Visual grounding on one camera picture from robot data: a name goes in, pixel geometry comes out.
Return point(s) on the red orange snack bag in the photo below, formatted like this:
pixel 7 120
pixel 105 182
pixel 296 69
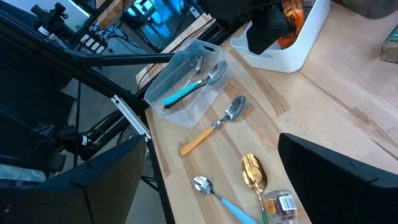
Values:
pixel 293 18

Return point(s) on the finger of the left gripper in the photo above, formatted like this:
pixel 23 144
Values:
pixel 267 31

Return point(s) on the small steel spoon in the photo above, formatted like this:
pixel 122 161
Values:
pixel 200 63

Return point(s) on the black aluminium table frame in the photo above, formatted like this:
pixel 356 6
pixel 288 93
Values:
pixel 102 87

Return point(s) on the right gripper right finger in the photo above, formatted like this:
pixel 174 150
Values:
pixel 342 196

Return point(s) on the silver aluminium strip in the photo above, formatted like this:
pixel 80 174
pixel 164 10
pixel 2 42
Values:
pixel 130 116

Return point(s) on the small brown spice jar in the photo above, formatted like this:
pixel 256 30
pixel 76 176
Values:
pixel 280 208

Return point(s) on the black power strip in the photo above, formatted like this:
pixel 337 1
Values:
pixel 93 43

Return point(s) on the clear plastic bin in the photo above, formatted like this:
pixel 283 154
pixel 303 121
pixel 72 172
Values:
pixel 186 116

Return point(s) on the wooden table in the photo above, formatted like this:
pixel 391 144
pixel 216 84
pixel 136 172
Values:
pixel 112 14

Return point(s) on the dark grey bin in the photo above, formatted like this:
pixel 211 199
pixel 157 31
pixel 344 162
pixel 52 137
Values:
pixel 367 7

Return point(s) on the green label spice jar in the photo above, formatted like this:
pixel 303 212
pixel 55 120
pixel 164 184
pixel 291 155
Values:
pixel 390 46

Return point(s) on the clear bin of bottles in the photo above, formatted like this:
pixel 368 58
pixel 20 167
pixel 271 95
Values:
pixel 280 62

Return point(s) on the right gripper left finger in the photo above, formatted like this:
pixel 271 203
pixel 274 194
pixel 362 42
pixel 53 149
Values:
pixel 77 202

